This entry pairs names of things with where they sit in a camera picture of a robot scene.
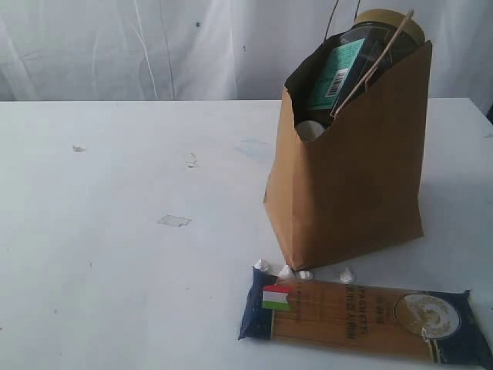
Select yellow spice bottle white cap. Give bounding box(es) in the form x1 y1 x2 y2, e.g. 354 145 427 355
295 120 326 142

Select large brown paper bag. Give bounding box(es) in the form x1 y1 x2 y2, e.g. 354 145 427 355
263 32 432 270

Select nut jar with gold lid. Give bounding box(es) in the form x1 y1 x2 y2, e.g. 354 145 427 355
307 8 425 113

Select spaghetti packet dark blue ends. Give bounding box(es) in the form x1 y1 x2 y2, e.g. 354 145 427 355
238 268 492 369

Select small white paper scrap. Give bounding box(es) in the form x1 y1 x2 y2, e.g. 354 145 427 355
186 153 200 169

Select clear tape piece on table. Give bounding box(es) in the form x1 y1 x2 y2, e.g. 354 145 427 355
157 214 192 227

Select white backdrop curtain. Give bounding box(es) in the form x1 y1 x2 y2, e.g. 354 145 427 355
1 1 492 111

